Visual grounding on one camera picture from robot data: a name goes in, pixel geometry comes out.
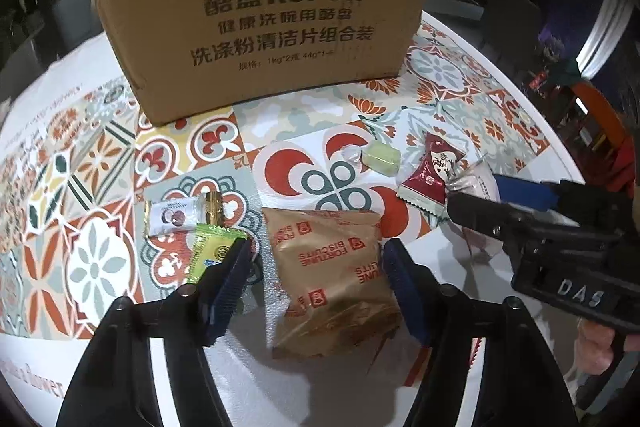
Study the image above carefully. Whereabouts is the brown fortune biscuits packet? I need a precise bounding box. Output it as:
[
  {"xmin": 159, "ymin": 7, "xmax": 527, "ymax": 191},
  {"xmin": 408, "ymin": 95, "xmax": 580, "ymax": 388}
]
[{"xmin": 262, "ymin": 207, "xmax": 400, "ymax": 358}]

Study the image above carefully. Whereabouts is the brown cardboard box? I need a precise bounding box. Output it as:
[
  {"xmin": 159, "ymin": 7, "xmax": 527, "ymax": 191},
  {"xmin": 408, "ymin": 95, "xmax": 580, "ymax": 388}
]
[{"xmin": 92, "ymin": 0, "xmax": 425, "ymax": 126}]

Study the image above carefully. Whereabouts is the right hand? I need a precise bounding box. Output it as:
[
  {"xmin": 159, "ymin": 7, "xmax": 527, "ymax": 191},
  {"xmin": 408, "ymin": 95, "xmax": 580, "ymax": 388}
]
[{"xmin": 574, "ymin": 319, "xmax": 615, "ymax": 376}]

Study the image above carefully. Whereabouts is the white gold candy wrapper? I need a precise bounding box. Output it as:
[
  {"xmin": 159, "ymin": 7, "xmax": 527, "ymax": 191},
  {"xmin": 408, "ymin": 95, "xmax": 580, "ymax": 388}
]
[{"xmin": 143, "ymin": 192, "xmax": 224, "ymax": 237}]

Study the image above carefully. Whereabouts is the patterned tile tablecloth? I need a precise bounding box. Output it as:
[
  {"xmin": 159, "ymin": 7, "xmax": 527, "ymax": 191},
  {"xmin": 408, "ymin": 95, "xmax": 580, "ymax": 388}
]
[{"xmin": 1, "ymin": 15, "xmax": 582, "ymax": 426}]

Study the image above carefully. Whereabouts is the white grey snack packet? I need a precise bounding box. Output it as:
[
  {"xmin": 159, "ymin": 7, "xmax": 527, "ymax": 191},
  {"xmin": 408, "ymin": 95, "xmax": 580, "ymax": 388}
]
[{"xmin": 446, "ymin": 159, "xmax": 502, "ymax": 260}]

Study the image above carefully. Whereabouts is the pale green wrapped candy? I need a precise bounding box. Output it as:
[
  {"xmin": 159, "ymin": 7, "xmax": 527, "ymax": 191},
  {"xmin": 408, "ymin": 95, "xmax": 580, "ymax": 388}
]
[{"xmin": 344, "ymin": 141, "xmax": 401, "ymax": 176}]

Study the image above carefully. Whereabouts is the red white snack packet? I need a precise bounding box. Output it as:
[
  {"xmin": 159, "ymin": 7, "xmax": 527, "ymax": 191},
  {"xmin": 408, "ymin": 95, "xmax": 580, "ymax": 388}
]
[{"xmin": 396, "ymin": 132, "xmax": 464, "ymax": 218}]

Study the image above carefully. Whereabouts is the green yellow snack packet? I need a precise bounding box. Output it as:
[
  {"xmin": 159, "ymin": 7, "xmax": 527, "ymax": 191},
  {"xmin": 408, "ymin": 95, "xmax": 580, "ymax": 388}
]
[{"xmin": 186, "ymin": 223, "xmax": 248, "ymax": 284}]

